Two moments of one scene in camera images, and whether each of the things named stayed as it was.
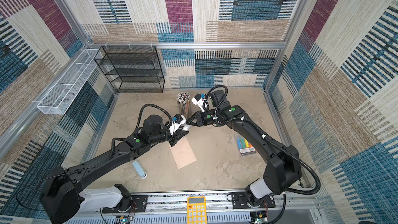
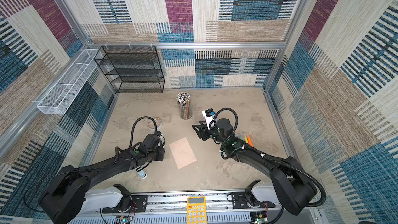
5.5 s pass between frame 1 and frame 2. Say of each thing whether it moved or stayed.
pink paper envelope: stayed
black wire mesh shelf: stayed
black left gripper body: moved
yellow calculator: stayed
